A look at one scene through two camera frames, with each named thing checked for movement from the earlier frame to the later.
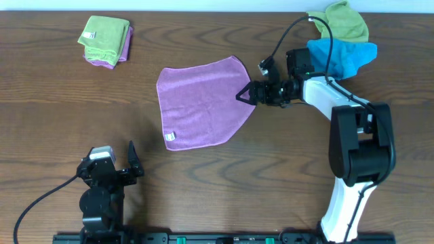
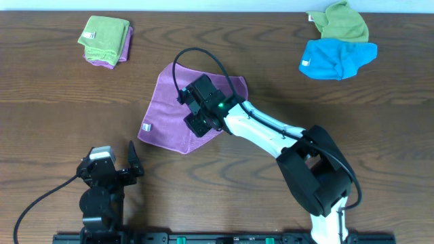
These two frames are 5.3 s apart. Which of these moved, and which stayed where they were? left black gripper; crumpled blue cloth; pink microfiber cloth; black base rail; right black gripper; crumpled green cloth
Moved: pink microfiber cloth; right black gripper
Stayed: crumpled blue cloth; left black gripper; black base rail; crumpled green cloth
